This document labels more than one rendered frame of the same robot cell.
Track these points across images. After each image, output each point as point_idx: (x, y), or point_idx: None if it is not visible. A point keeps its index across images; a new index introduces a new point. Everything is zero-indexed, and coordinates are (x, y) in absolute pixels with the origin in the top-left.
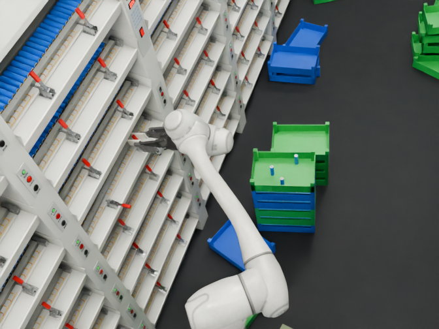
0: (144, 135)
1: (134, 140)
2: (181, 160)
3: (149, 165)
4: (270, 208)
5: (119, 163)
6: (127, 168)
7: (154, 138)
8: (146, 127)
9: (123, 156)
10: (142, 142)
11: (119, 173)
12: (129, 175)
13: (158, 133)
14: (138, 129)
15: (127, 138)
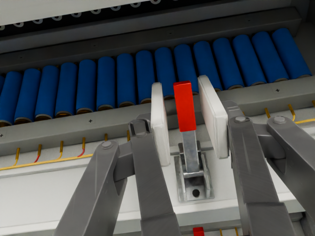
0: (214, 127)
1: (158, 100)
2: None
3: (234, 234)
4: None
5: (63, 130)
6: (77, 173)
7: (285, 196)
8: (307, 132)
9: (102, 125)
10: (143, 138)
11: (43, 158)
12: (41, 199)
13: (268, 199)
14: (268, 108)
15: (32, 13)
